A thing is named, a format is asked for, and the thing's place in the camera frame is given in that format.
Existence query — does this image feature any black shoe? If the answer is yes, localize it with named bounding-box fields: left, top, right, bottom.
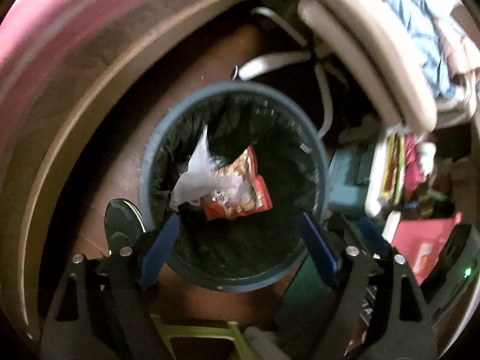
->
left=104, top=198, right=146, bottom=253

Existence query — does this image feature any pink striped bed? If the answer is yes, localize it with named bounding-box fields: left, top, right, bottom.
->
left=0, top=0, right=219, bottom=181

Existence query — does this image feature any red snack wrapper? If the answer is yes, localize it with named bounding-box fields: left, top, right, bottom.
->
left=201, top=145, right=272, bottom=220

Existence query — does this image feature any blue round trash bin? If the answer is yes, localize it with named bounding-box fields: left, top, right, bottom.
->
left=138, top=81, right=328, bottom=293

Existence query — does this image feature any green snack box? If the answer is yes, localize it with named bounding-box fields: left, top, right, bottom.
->
left=379, top=133, right=406, bottom=206

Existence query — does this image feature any cream office chair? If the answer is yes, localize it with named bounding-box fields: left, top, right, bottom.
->
left=233, top=0, right=479, bottom=135

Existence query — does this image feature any blue clothing on chair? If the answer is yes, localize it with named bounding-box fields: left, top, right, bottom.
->
left=384, top=0, right=465, bottom=101

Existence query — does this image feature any teal storage box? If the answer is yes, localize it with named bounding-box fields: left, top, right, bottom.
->
left=328, top=145, right=374, bottom=219

